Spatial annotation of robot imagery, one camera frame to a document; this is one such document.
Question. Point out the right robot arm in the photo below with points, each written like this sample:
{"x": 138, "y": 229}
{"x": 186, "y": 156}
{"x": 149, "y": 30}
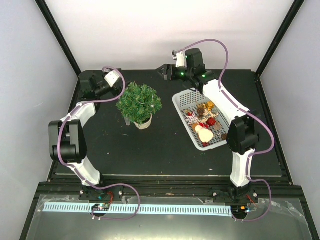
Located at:
{"x": 241, "y": 137}

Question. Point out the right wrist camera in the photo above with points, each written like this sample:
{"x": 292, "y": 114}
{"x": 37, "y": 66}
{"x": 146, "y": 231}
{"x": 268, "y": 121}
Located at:
{"x": 191, "y": 58}

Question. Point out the white slotted cable duct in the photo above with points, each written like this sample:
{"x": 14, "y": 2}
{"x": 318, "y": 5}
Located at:
{"x": 142, "y": 209}

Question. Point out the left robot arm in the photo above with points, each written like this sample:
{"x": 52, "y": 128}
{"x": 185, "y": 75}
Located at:
{"x": 67, "y": 143}

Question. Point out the brown pine cone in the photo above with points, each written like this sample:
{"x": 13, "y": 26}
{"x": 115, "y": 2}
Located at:
{"x": 200, "y": 112}
{"x": 224, "y": 136}

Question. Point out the clear battery box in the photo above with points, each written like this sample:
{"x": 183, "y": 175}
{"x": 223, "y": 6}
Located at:
{"x": 127, "y": 121}

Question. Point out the white snowman ornament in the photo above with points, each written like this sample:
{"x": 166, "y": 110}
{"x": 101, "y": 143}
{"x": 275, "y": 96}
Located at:
{"x": 204, "y": 134}

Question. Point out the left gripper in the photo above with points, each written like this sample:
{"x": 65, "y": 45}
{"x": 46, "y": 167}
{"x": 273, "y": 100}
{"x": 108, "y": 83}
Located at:
{"x": 116, "y": 90}

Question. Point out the gold foil gift box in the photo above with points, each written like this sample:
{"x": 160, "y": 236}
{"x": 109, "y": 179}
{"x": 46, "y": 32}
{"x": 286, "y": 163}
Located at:
{"x": 209, "y": 105}

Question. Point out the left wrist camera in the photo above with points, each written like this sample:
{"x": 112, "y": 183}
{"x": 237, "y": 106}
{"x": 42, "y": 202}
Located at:
{"x": 111, "y": 78}

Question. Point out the burlap sack ornament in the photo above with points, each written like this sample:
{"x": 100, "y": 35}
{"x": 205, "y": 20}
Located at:
{"x": 217, "y": 126}

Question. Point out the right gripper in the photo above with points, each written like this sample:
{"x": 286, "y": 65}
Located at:
{"x": 167, "y": 67}

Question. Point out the silver red star ornament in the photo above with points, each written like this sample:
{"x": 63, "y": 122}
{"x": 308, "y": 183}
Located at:
{"x": 191, "y": 118}

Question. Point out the wooden merry christmas sign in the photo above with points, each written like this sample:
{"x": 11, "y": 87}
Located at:
{"x": 209, "y": 114}

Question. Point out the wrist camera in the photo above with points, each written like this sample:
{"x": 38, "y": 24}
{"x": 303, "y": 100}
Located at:
{"x": 111, "y": 78}
{"x": 191, "y": 58}

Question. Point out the black aluminium frame rail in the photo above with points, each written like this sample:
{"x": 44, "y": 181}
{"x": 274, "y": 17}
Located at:
{"x": 167, "y": 186}

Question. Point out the small green christmas tree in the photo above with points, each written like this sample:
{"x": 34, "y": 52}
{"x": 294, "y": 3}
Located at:
{"x": 136, "y": 114}

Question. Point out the white tree pot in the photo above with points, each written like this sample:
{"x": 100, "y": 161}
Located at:
{"x": 146, "y": 124}

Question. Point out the white plastic basket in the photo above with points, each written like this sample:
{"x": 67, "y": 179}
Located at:
{"x": 188, "y": 101}

